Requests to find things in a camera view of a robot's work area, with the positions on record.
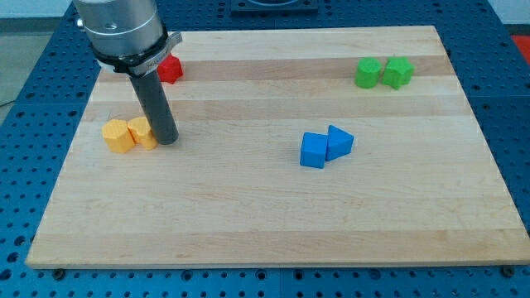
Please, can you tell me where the yellow hexagon block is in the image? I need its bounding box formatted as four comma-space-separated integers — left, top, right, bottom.
102, 119, 136, 153

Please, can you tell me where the green cylinder block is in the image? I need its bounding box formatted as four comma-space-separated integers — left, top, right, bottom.
354, 57, 382, 89

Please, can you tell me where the yellow heart block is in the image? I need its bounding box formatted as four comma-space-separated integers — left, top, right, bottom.
128, 117, 158, 151

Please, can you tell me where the red block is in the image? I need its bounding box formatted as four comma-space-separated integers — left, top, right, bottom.
157, 55, 184, 84

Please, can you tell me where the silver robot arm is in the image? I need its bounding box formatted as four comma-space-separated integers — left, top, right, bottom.
73, 0, 182, 77

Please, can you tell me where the blue triangle block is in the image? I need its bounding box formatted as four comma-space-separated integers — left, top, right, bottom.
325, 125, 354, 161

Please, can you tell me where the blue cube block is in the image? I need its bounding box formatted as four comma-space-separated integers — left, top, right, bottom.
300, 132, 328, 169

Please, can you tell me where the wooden board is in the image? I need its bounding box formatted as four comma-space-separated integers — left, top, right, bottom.
26, 26, 529, 269

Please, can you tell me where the green star block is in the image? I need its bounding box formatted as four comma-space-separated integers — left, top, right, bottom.
381, 57, 416, 89

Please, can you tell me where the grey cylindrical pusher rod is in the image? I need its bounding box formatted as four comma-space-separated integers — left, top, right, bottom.
129, 70, 179, 145

